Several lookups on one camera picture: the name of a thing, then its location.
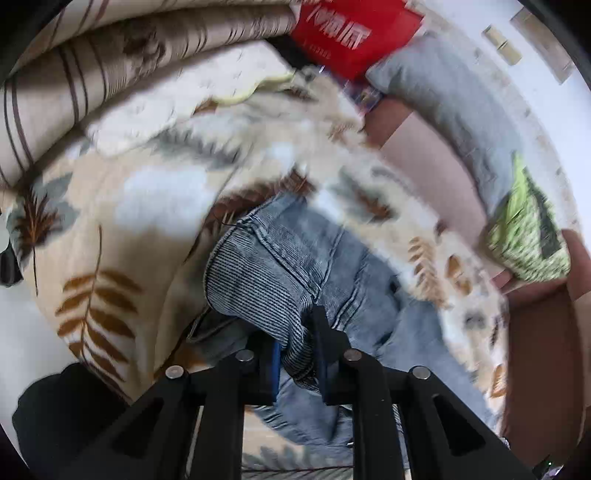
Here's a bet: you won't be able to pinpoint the green patterned cloth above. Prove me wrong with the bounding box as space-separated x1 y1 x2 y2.
486 154 571 283

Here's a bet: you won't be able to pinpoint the brown striped rolled bedding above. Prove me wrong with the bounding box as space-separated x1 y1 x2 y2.
1 1 296 189

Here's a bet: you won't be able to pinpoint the pink brown mattress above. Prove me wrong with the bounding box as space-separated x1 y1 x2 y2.
363 96 591 301

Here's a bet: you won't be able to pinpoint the red paper bag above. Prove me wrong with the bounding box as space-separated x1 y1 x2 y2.
291 0 423 83

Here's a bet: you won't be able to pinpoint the grey quilted blanket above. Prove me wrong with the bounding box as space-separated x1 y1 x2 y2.
366 32 522 218

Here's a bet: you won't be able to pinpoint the blue denim pants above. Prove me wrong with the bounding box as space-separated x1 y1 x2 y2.
204 194 496 455

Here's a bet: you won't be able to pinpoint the colourful small package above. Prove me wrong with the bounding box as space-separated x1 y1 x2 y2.
342 81 383 115

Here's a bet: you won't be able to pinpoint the brown wooden bed frame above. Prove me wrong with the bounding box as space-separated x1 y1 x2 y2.
500 230 591 467

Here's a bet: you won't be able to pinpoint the white pillow with green trim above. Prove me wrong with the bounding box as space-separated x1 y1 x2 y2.
81 41 294 156

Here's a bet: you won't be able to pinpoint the beige leaf pattern fleece blanket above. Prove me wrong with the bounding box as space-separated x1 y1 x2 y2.
8 76 508 440

